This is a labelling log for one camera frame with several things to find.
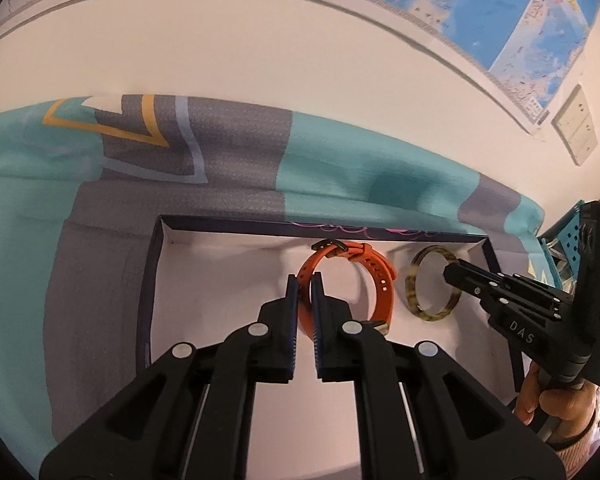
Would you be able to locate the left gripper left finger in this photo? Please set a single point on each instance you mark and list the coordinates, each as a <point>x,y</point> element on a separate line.
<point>188,415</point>

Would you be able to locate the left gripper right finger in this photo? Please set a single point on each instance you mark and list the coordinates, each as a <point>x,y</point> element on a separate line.
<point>420,414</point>

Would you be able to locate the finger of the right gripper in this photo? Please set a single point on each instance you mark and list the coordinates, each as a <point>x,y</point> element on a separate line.
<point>485,279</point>

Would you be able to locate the tortoiseshell bangle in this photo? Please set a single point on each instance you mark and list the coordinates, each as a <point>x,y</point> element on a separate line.
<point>411,297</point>

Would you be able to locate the orange smart watch band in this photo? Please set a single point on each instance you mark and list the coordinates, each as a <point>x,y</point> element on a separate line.
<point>378,266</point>

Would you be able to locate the person's right hand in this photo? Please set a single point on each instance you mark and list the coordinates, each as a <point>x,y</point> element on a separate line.
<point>575,407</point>

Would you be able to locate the blue perforated plastic basket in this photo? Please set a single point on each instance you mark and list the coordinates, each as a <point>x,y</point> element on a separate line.
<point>560,244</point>

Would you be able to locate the dark blue box tray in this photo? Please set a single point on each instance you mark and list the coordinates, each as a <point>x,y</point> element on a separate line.
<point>209,284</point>

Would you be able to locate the teal grey bed sheet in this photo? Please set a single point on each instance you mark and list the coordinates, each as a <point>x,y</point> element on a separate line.
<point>82,184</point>

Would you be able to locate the white wall socket panel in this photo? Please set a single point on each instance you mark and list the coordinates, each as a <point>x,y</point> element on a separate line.
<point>574,124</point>

